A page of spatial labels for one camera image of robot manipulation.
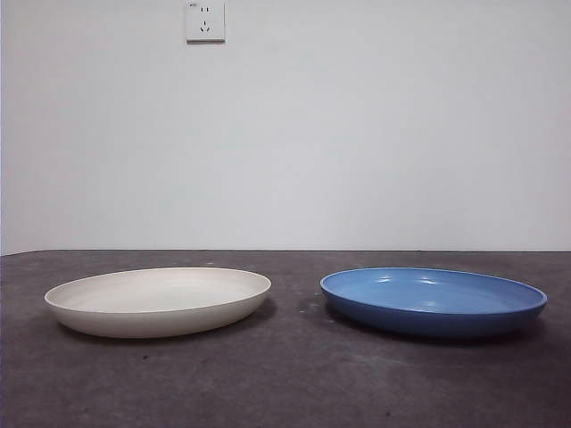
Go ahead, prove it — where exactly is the white round plate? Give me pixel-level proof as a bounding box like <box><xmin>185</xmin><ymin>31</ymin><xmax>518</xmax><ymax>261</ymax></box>
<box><xmin>44</xmin><ymin>266</ymin><xmax>273</xmax><ymax>339</ymax></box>

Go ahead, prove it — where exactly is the blue round plate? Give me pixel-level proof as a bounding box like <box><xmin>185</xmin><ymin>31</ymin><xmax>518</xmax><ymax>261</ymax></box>
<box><xmin>319</xmin><ymin>266</ymin><xmax>548</xmax><ymax>338</ymax></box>

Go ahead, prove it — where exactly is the white wall socket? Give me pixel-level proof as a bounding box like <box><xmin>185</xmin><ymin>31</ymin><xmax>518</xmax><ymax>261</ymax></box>
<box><xmin>186</xmin><ymin>0</ymin><xmax>227</xmax><ymax>45</ymax></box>

